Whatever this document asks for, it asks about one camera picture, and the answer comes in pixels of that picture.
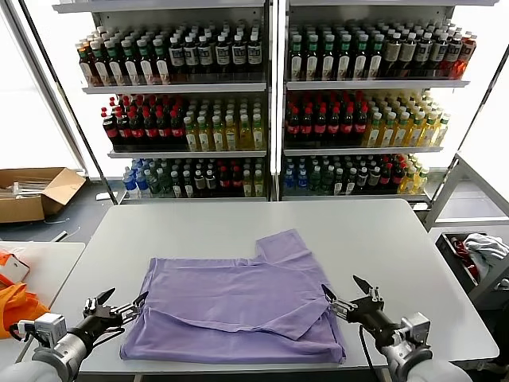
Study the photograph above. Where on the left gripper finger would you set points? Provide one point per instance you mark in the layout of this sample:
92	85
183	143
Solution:
104	297
139	302

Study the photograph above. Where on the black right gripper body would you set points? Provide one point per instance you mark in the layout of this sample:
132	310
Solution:
370	314

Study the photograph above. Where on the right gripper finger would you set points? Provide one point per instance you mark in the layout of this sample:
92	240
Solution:
364	284
331	296

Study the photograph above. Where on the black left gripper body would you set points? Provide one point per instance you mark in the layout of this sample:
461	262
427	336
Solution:
101	320

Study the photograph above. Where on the plain purple t-shirt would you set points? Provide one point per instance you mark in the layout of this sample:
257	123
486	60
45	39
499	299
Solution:
238	310

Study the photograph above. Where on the small grey flat strip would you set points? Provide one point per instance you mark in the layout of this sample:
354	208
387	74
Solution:
60	236

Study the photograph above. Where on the orange fabric bag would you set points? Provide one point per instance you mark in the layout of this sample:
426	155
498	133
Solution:
16	302

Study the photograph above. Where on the black storage bin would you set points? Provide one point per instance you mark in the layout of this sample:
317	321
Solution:
449	254

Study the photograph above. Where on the small white orange box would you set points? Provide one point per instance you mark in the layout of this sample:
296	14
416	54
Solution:
16	268

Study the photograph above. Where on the small white flat object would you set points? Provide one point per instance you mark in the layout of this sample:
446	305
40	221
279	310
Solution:
105	196

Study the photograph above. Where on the small dark bottle white label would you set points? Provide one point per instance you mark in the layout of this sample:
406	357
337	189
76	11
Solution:
375	181
200	183
351	183
339	183
363	181
211	183

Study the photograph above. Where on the red crumpled garment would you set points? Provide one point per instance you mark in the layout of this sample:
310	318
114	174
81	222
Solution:
461	246

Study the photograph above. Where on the small cola bottle red cap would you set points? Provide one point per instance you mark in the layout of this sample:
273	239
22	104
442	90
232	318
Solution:
397	180
386	180
237	182
225	182

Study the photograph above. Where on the dark green drink bottle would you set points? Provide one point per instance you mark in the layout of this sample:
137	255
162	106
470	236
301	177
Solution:
315	182
155	185
177	185
189	185
327	182
167	185

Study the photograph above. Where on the small yellow green bottle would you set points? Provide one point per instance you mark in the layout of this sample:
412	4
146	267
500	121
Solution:
247	185
259	185
408	183
420	182

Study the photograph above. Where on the blue label water bottle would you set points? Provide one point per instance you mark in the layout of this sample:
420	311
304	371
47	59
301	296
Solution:
143	185
129	184
290	183
302	183

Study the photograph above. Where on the open brown cardboard box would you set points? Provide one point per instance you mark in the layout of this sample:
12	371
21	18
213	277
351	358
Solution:
24	209

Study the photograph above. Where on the white crumpled garment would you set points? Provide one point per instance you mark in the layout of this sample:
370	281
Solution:
485	246

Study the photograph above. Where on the white plastic tube bundle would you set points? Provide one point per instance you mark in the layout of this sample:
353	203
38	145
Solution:
28	190

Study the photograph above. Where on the yellow juice bottle white cap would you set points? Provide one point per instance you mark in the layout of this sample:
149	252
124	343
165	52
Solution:
402	132
246	135
430	132
259	135
191	137
218	136
416	132
231	136
374	133
442	132
204	137
389	133

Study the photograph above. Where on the grey metal shelf rack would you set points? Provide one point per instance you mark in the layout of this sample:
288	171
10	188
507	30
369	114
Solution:
378	84
179	88

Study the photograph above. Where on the dark tea bottle green label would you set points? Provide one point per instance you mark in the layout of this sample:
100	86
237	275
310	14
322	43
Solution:
113	67
376	61
345	61
129	67
328	61
312	61
98	67
296	61
161	66
145	67
361	61

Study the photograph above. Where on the red tea bottle white cap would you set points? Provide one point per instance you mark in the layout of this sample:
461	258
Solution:
84	67

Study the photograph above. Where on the dark drink bottle beige label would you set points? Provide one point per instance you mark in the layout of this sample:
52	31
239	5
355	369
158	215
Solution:
392	53
408	53

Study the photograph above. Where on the dark drink bottle grey label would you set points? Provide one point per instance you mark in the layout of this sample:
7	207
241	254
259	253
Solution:
439	52
424	52
453	52

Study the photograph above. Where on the dark drink bottle white label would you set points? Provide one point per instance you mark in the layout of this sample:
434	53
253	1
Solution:
192	55
239	54
255	53
222	55
205	55
177	55

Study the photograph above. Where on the red drink bottle grey label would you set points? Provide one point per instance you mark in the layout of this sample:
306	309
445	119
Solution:
468	53

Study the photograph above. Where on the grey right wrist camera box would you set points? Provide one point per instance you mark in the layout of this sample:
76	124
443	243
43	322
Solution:
417	328

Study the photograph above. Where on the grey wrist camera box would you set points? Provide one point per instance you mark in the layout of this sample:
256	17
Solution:
417	328
49	324

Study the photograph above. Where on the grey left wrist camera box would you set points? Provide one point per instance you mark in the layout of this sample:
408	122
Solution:
49	324

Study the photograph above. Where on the grey metal cart frame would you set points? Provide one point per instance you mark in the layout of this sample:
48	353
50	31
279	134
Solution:
444	187

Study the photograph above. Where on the dark slim window post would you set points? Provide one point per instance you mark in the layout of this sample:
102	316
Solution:
483	95
64	99

